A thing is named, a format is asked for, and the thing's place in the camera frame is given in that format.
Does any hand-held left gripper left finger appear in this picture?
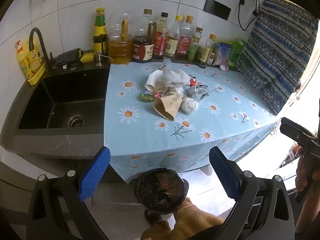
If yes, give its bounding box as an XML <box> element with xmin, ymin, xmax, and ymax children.
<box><xmin>26</xmin><ymin>146</ymin><xmax>111</xmax><ymax>240</ymax></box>

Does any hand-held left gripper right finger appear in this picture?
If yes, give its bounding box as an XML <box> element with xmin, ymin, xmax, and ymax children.
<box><xmin>209</xmin><ymin>146</ymin><xmax>295</xmax><ymax>240</ymax></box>

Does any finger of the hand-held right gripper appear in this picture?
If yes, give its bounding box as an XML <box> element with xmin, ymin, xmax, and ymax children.
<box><xmin>279</xmin><ymin>117</ymin><xmax>302</xmax><ymax>143</ymax></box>

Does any black-lined waste bin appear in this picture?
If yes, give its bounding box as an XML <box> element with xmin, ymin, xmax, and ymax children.
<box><xmin>134</xmin><ymin>169</ymin><xmax>190</xmax><ymax>227</ymax></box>

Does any brown paper cup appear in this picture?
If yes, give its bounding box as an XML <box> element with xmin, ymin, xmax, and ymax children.
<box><xmin>153</xmin><ymin>95</ymin><xmax>183</xmax><ymax>121</ymax></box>

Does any white tissue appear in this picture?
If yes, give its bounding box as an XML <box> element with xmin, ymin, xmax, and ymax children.
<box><xmin>162</xmin><ymin>69</ymin><xmax>192</xmax><ymax>88</ymax></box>

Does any person's right hand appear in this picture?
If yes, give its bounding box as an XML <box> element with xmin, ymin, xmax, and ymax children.
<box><xmin>296</xmin><ymin>147</ymin><xmax>320</xmax><ymax>193</ymax></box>

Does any white table leg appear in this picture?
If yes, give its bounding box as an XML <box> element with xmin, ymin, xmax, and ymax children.
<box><xmin>200</xmin><ymin>165</ymin><xmax>213</xmax><ymax>177</ymax></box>

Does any blue patterned cloth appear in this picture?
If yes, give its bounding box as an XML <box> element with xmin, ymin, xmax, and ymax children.
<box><xmin>236</xmin><ymin>0</ymin><xmax>319</xmax><ymax>117</ymax></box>

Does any blue daisy tablecloth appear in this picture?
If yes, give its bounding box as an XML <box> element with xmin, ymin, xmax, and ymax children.
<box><xmin>104</xmin><ymin>61</ymin><xmax>284</xmax><ymax>183</ymax></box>

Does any white crumpled plastic bag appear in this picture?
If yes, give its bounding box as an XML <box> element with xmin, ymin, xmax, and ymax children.
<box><xmin>180</xmin><ymin>96</ymin><xmax>199</xmax><ymax>115</ymax></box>

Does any black kitchen sink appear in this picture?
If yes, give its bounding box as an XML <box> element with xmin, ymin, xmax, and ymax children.
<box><xmin>14</xmin><ymin>66</ymin><xmax>111</xmax><ymax>135</ymax></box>

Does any green carton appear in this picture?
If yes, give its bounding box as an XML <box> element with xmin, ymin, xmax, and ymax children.
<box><xmin>228</xmin><ymin>39</ymin><xmax>247</xmax><ymax>68</ymax></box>

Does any green candy wrapper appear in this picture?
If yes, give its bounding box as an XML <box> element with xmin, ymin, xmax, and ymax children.
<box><xmin>139</xmin><ymin>91</ymin><xmax>155</xmax><ymax>103</ymax></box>

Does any crumpled clear plastic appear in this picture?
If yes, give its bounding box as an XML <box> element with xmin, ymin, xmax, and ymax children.
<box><xmin>170</xmin><ymin>86</ymin><xmax>187</xmax><ymax>98</ymax></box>

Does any blue white packet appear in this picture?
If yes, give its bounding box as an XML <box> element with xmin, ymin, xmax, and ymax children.
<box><xmin>216</xmin><ymin>42</ymin><xmax>232</xmax><ymax>71</ymax></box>

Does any dark oil bottle yellow cap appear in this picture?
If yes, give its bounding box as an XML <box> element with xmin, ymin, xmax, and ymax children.
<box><xmin>198</xmin><ymin>34</ymin><xmax>217</xmax><ymax>68</ymax></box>

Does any crushed white paper cup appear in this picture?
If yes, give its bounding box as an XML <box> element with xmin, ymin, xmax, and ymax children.
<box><xmin>144</xmin><ymin>69</ymin><xmax>164</xmax><ymax>92</ymax></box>

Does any yellow sponge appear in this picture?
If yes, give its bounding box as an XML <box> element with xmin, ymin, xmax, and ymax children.
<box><xmin>79</xmin><ymin>50</ymin><xmax>95</xmax><ymax>63</ymax></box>

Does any small green label bottle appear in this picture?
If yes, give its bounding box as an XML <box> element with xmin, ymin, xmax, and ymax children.
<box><xmin>187</xmin><ymin>27</ymin><xmax>203</xmax><ymax>62</ymax></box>

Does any clear plastic wrap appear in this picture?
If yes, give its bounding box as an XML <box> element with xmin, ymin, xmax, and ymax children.
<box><xmin>157</xmin><ymin>59</ymin><xmax>173</xmax><ymax>72</ymax></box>

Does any yellow detergent bottle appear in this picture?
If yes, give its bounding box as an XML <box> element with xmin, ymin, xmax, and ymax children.
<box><xmin>14</xmin><ymin>39</ymin><xmax>47</xmax><ymax>86</ymax></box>

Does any large clear oil jug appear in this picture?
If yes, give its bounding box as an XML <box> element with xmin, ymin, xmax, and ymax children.
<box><xmin>108</xmin><ymin>12</ymin><xmax>134</xmax><ymax>65</ymax></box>

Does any dark sauce jug red label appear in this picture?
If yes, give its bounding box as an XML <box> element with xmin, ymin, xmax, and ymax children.
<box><xmin>132</xmin><ymin>9</ymin><xmax>155</xmax><ymax>63</ymax></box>

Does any clear bottle red label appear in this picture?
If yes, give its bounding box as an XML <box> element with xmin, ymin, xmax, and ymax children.
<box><xmin>175</xmin><ymin>15</ymin><xmax>194</xmax><ymax>60</ymax></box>

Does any black curved faucet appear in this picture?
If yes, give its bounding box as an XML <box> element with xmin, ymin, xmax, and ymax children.
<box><xmin>29</xmin><ymin>27</ymin><xmax>54</xmax><ymax>73</ymax></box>

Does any cream label bottle yellow cap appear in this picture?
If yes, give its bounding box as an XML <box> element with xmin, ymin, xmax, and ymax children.
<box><xmin>164</xmin><ymin>15</ymin><xmax>184</xmax><ymax>57</ymax></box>

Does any dark bottle green yellow label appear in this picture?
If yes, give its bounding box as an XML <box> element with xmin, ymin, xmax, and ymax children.
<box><xmin>93</xmin><ymin>7</ymin><xmax>108</xmax><ymax>55</ymax></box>

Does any red label bottle black cap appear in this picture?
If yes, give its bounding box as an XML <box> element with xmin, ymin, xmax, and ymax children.
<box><xmin>153</xmin><ymin>12</ymin><xmax>168</xmax><ymax>60</ymax></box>

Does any black cable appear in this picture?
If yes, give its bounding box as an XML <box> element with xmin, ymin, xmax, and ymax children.
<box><xmin>237</xmin><ymin>0</ymin><xmax>260</xmax><ymax>32</ymax></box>

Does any black wall socket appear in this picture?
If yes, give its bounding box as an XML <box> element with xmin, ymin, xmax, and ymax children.
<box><xmin>203</xmin><ymin>0</ymin><xmax>232</xmax><ymax>20</ymax></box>

